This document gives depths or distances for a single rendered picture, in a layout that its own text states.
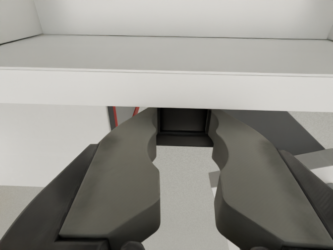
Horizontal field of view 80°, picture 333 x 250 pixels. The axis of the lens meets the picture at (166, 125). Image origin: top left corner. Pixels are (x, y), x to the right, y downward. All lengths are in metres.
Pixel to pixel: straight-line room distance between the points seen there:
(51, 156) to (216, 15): 0.33
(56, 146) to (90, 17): 0.24
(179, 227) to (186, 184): 0.54
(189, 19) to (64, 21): 0.10
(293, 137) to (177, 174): 1.02
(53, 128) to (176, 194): 1.34
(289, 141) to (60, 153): 0.47
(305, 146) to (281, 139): 0.05
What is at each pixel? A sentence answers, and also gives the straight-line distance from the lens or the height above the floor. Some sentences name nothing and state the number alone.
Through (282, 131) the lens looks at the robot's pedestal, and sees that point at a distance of 0.56.
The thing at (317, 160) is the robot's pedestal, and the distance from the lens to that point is 0.43.
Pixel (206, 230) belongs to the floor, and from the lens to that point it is 2.01.
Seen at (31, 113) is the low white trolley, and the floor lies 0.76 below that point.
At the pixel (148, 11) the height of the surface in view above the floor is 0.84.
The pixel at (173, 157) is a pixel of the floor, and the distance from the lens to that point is 1.34.
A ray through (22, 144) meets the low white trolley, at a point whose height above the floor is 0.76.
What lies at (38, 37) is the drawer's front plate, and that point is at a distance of 0.19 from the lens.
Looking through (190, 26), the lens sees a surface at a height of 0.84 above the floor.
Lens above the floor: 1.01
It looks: 58 degrees down
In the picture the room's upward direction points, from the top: 176 degrees counter-clockwise
